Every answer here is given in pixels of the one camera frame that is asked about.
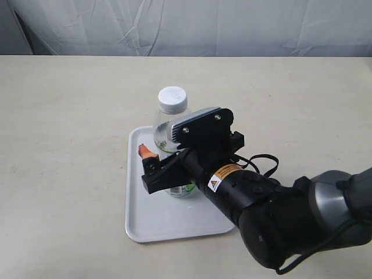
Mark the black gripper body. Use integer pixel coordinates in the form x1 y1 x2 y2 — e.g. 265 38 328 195
142 148 233 194

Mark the clear plastic drink bottle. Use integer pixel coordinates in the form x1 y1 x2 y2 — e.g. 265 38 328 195
153 86 196 199

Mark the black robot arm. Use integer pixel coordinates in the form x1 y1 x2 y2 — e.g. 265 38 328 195
138 144 371 275

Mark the white rectangular plastic tray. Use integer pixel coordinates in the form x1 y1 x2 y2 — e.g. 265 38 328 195
125 126 234 243

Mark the white wrinkled backdrop cloth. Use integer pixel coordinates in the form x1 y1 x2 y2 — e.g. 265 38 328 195
1 1 371 56

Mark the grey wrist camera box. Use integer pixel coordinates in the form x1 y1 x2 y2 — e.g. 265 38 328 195
166 107 245 153

